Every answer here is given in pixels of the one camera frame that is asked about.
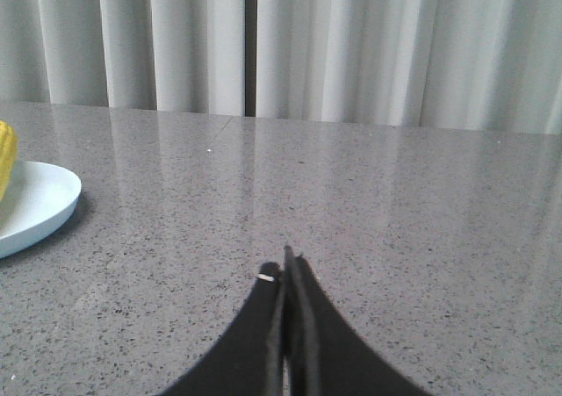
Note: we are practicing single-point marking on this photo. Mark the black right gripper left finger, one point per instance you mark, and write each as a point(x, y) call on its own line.
point(248, 358)

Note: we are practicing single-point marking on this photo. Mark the yellow corn cob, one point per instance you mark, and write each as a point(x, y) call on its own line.
point(9, 151)

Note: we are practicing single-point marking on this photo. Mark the light blue round plate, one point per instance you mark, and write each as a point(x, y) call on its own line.
point(40, 198)

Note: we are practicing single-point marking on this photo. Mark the grey pleated curtain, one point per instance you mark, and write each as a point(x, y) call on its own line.
point(465, 64)

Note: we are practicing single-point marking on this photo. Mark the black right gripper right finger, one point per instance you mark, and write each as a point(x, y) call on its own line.
point(325, 355)

